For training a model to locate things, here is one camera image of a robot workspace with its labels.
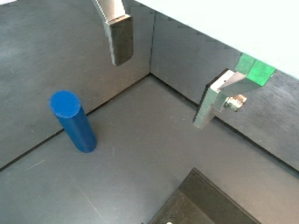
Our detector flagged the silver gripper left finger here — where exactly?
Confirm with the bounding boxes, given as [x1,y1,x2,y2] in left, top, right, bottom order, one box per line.
[93,0,134,67]

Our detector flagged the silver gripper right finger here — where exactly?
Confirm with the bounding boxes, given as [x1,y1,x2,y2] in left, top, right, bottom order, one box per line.
[193,69,261,129]

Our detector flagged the blue oval peg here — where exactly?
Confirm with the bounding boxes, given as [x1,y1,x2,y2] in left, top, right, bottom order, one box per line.
[50,90,98,153]

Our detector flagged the dark metal angle bracket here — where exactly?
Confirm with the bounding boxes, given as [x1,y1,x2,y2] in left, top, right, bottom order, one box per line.
[149,168,262,224]

